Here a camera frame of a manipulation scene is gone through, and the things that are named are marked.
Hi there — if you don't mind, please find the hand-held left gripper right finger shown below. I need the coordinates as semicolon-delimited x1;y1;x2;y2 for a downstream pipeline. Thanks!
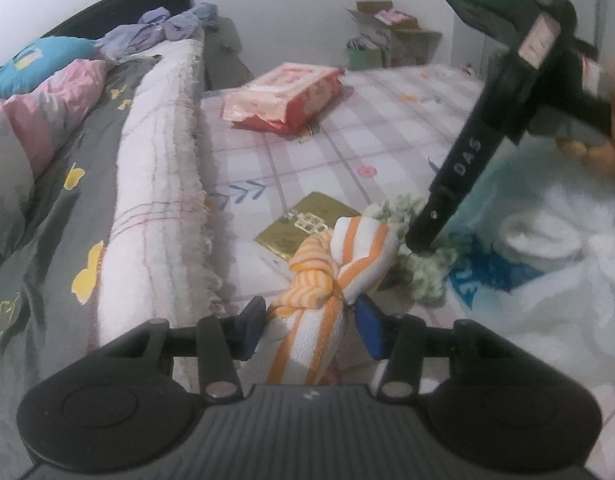
355;294;518;402

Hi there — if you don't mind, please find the gold tissue pack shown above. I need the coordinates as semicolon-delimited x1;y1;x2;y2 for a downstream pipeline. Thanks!
254;191;361;262

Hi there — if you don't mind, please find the green container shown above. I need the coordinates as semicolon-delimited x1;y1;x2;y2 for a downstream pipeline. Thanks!
346;35;388;71

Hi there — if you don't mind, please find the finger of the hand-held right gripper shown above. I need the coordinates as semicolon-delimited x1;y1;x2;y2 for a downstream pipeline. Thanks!
405;197;459;256

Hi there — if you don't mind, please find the pale plaid bed sheet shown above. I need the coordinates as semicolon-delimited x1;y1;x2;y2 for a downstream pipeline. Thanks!
172;62;615;471

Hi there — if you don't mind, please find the white blue printed plastic bag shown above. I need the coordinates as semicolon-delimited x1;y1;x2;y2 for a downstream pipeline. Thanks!
445;160;615;396

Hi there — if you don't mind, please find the white paper roll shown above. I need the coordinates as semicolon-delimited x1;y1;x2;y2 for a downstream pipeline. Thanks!
492;212;585;261

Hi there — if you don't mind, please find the olive grey garment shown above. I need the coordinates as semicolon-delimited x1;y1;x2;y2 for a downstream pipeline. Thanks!
204;16;255;92

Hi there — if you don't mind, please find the green floral ruffled cloth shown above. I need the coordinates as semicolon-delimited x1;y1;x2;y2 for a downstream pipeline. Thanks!
362;194;461;306

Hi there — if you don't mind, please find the orange striped knotted towel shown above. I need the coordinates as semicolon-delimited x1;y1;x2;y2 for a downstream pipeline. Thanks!
257;216;401;386

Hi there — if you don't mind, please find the pink wet wipes pack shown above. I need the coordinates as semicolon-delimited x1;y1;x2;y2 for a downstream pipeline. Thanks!
221;61;345;135

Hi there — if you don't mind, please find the pink grey floral quilt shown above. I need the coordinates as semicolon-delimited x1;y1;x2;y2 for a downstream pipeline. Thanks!
0;36;110;251

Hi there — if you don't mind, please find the person's right hand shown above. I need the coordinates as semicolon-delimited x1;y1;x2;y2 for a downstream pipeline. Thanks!
557;55;615;178

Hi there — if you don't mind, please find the cardboard box with pink packs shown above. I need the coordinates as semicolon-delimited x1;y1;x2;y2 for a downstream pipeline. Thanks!
345;1;422;36

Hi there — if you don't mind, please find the rolled white fringed blanket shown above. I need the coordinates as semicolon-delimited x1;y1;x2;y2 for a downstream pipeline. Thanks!
94;39;223;356

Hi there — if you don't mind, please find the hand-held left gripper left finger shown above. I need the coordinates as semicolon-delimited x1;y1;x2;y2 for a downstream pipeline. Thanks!
104;296;267;403

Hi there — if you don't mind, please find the pile of purple clothes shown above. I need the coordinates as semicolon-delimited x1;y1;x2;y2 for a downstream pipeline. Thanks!
94;2;220;63

